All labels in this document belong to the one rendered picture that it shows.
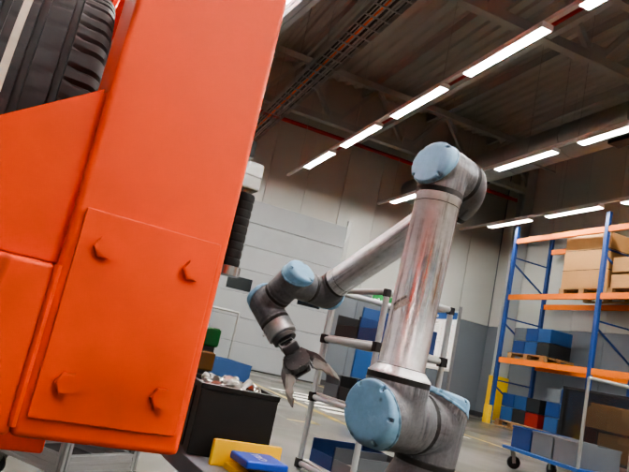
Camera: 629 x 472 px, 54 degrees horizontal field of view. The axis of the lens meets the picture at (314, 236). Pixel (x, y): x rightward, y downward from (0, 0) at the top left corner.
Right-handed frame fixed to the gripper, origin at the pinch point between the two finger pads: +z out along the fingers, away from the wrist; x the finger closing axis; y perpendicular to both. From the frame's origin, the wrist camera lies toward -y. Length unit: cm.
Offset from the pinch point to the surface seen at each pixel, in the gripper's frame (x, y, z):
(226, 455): 22, -70, 19
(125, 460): 67, 61, -29
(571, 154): -660, 746, -328
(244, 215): 2, -80, -13
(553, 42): -620, 534, -418
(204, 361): 20, -48, -5
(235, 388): 17, -67, 9
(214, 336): 16, -49, -9
